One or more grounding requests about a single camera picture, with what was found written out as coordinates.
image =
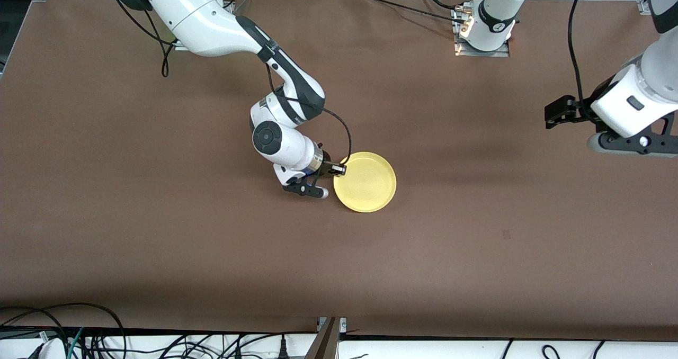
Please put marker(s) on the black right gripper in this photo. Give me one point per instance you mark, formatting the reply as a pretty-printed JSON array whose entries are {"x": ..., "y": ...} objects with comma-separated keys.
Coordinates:
[{"x": 325, "y": 165}]

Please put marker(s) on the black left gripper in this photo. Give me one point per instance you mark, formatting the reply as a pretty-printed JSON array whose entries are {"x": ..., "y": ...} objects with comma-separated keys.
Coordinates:
[{"x": 577, "y": 110}]

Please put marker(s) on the yellow plastic plate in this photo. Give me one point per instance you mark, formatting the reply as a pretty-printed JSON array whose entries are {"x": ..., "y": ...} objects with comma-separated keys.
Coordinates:
[{"x": 368, "y": 184}]

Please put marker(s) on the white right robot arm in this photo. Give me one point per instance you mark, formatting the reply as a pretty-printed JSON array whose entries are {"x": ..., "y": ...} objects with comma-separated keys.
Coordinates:
[{"x": 206, "y": 25}]

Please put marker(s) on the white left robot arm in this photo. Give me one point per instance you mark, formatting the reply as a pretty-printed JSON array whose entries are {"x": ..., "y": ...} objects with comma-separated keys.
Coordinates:
[{"x": 651, "y": 89}]

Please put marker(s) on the brown table cover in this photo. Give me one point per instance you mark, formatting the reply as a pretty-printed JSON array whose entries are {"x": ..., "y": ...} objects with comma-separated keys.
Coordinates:
[{"x": 424, "y": 274}]

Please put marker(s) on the black power plug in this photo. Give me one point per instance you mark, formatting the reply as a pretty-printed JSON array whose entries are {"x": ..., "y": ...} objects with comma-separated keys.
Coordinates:
[{"x": 283, "y": 351}]

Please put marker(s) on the white lower shelf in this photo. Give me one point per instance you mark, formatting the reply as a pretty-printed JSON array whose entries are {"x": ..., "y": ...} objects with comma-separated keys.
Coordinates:
[{"x": 424, "y": 349}]

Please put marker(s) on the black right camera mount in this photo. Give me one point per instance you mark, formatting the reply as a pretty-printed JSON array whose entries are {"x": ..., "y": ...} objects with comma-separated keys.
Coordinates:
[{"x": 302, "y": 188}]

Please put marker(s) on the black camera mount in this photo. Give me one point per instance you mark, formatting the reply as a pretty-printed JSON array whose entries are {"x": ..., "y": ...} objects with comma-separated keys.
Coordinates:
[
  {"x": 302, "y": 188},
  {"x": 662, "y": 136}
]

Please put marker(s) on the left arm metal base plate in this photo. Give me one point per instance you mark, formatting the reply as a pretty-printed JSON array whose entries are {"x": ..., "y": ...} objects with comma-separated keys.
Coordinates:
[{"x": 482, "y": 54}]

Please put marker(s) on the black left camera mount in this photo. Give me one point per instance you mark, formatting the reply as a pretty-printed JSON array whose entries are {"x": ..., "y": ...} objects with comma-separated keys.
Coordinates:
[{"x": 662, "y": 136}]

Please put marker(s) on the aluminium frame post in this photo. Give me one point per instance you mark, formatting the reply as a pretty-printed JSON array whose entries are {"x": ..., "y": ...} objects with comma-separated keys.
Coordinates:
[{"x": 326, "y": 343}]

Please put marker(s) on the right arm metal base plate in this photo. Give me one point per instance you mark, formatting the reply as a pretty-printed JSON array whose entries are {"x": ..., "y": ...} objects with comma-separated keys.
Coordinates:
[{"x": 178, "y": 45}]

